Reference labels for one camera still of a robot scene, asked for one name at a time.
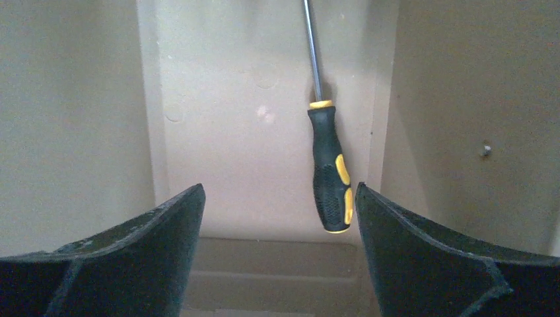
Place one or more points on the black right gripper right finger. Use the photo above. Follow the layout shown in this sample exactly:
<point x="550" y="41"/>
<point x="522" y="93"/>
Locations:
<point x="421" y="268"/>

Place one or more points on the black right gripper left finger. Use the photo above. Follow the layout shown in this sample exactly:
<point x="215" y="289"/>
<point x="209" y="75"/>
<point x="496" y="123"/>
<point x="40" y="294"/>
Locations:
<point x="137" y="268"/>

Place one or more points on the black yellow screwdriver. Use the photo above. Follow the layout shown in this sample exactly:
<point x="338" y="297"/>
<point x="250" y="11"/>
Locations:
<point x="332" y="190"/>

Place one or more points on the tan plastic toolbox bin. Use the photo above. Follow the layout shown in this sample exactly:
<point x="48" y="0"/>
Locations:
<point x="109" y="108"/>

